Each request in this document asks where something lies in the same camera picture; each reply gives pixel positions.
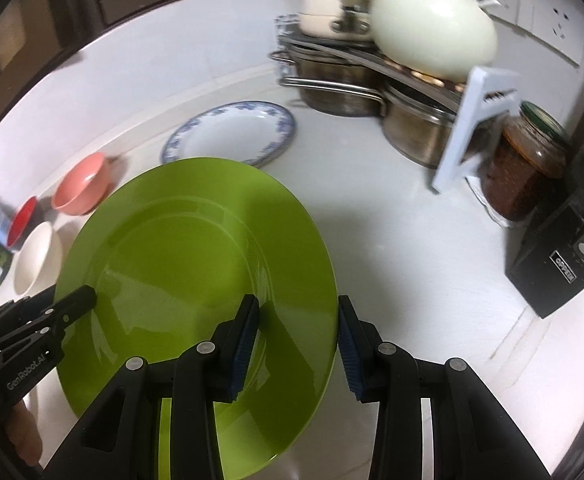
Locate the red bowl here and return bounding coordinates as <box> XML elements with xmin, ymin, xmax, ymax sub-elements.
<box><xmin>7</xmin><ymin>196</ymin><xmax>42</xmax><ymax>252</ymax></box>

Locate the pink bowl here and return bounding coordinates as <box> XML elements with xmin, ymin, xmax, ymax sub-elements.
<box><xmin>51</xmin><ymin>152</ymin><xmax>112</xmax><ymax>216</ymax></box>

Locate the green plate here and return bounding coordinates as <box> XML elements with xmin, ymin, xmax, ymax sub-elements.
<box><xmin>57</xmin><ymin>158</ymin><xmax>337</xmax><ymax>479</ymax></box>

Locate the blue floral white plate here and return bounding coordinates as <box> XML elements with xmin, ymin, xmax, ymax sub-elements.
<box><xmin>159</xmin><ymin>100</ymin><xmax>296</xmax><ymax>167</ymax></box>

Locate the white metal kitchen rack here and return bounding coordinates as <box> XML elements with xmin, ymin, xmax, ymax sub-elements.
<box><xmin>275</xmin><ymin>14</ymin><xmax>520</xmax><ymax>193</ymax></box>

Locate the person's left hand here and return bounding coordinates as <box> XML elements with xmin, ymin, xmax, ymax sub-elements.
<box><xmin>4</xmin><ymin>402</ymin><xmax>42</xmax><ymax>467</ymax></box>

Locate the cream white bowl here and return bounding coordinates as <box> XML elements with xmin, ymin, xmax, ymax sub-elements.
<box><xmin>13</xmin><ymin>222</ymin><xmax>63</xmax><ymax>297</ymax></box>

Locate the black appliance box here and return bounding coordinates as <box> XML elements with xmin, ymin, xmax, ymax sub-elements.
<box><xmin>505</xmin><ymin>176</ymin><xmax>584</xmax><ymax>318</ymax></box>

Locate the glass jar with green lid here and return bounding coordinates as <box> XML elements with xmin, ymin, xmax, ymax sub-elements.
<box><xmin>482</xmin><ymin>101</ymin><xmax>569</xmax><ymax>222</ymax></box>

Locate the steel pot lower right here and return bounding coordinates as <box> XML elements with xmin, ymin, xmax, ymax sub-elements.
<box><xmin>382</xmin><ymin>82</ymin><xmax>456</xmax><ymax>168</ymax></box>

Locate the large cream ceramic pot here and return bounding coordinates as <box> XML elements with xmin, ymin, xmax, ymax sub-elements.
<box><xmin>370</xmin><ymin>0</ymin><xmax>500</xmax><ymax>82</ymax></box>

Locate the small cream pot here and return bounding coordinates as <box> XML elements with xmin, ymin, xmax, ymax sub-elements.
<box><xmin>298</xmin><ymin>0</ymin><xmax>371</xmax><ymax>42</ymax></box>

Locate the steel pot with handle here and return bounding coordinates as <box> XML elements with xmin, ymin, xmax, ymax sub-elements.
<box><xmin>269</xmin><ymin>46</ymin><xmax>385</xmax><ymax>117</ymax></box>

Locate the white wall socket panel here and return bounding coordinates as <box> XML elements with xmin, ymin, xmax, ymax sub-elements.
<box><xmin>491</xmin><ymin>0</ymin><xmax>584</xmax><ymax>66</ymax></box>

